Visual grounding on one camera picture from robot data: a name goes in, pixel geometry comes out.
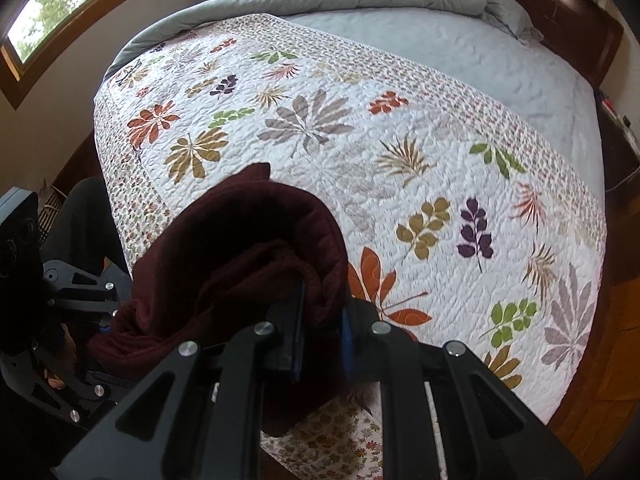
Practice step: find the person's leg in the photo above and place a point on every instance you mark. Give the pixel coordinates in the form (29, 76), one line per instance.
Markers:
(82, 225)

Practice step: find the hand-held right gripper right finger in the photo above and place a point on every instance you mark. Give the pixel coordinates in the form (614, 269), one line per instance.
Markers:
(362, 332)

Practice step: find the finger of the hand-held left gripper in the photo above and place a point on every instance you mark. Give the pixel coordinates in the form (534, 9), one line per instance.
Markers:
(75, 278)
(85, 387)

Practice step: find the wooden framed window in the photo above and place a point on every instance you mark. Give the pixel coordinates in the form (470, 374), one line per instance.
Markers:
(60, 5)

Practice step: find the person's left hand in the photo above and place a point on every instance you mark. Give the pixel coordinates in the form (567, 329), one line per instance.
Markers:
(68, 345)

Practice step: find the dark wooden nightstand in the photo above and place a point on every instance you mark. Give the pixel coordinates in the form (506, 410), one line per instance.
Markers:
(622, 130)

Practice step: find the floral quilted bedspread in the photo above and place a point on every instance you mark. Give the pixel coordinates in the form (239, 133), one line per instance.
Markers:
(350, 150)

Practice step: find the maroon pants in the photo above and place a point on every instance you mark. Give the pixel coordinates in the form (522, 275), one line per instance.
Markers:
(240, 240)

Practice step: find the light blue pillow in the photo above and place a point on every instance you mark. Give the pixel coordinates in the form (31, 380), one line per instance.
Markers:
(510, 15)

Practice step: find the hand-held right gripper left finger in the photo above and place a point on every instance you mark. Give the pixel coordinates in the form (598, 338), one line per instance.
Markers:
(285, 332)

